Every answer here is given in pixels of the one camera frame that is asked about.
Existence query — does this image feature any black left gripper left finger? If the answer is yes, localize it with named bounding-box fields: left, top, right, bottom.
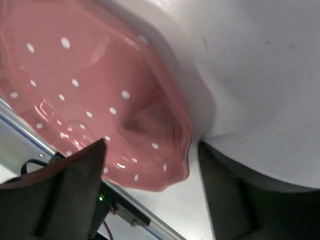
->
left=0, top=139, right=107, bottom=240

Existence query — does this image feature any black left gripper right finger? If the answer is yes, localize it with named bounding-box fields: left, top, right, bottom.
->
left=198, top=141, right=320, bottom=240

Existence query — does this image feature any pink speckled plate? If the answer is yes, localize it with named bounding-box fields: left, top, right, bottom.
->
left=0, top=0, right=192, bottom=192

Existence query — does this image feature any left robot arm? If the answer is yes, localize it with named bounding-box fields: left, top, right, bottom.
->
left=0, top=141, right=320, bottom=240

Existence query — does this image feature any aluminium table edge rail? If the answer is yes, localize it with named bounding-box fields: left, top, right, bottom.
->
left=0, top=101, right=181, bottom=240

